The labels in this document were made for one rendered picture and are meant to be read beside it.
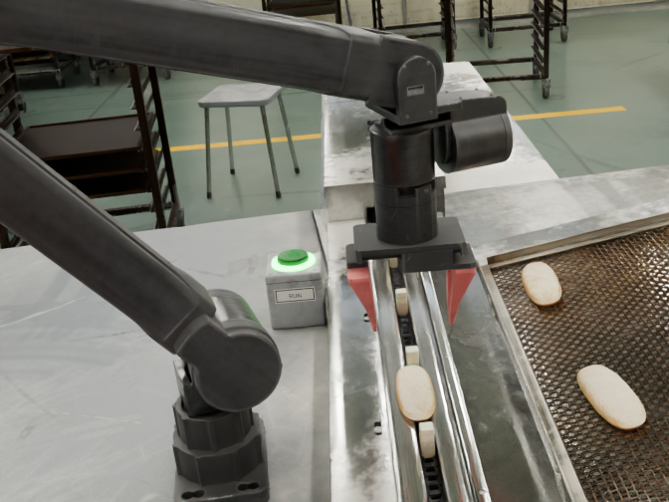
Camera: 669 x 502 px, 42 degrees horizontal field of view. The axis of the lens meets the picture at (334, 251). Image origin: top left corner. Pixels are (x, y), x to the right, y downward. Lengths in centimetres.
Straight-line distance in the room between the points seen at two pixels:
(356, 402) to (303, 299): 25
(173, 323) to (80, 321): 48
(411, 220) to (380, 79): 14
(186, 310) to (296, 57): 23
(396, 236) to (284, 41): 21
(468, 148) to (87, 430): 50
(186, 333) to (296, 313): 36
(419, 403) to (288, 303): 28
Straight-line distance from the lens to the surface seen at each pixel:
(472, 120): 80
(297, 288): 107
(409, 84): 74
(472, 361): 100
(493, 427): 90
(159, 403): 99
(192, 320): 75
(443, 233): 82
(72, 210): 71
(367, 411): 85
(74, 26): 68
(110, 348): 113
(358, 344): 96
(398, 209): 78
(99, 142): 326
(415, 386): 89
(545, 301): 95
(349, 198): 129
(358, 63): 72
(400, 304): 105
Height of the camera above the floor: 134
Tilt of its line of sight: 24 degrees down
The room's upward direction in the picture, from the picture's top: 6 degrees counter-clockwise
